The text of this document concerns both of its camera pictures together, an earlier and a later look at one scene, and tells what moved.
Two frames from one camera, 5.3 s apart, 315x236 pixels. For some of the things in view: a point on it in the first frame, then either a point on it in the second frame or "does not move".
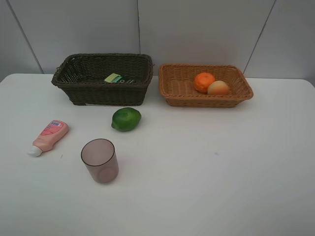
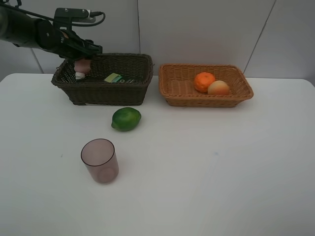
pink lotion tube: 49,136 to 82,67
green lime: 125,119 does not move
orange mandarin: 202,81 does not move
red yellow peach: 218,88 does not move
